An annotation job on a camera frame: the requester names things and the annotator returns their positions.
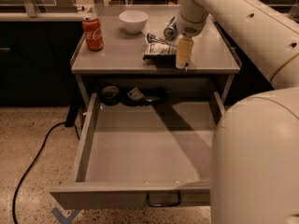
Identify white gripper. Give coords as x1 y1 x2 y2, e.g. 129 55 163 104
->
176 0 208 69

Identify blue chip bag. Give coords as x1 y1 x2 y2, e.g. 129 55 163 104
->
143 34 177 60

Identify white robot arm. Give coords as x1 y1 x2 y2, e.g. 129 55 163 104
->
177 0 299 224

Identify grey cabinet with top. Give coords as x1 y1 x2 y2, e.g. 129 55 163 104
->
72 6 240 105

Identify open grey top drawer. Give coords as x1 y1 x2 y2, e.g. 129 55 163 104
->
50 92 224 209

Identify white bowl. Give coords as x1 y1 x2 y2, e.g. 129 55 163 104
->
119 10 149 35

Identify black tape roll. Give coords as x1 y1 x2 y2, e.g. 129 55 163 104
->
100 86 120 105

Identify red coca-cola can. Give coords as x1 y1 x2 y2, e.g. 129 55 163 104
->
82 16 104 51

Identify blue tape floor marker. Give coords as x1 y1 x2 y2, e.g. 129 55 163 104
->
51 207 81 224

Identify black cable bundle with tag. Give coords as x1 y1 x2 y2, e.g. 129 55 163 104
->
121 86 168 107

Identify dark counter with rail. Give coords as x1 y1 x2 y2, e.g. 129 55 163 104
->
0 0 89 106

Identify black drawer handle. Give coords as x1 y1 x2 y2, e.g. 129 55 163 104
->
146 191 182 208

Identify black power cable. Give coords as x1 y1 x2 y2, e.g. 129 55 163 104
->
11 103 82 224

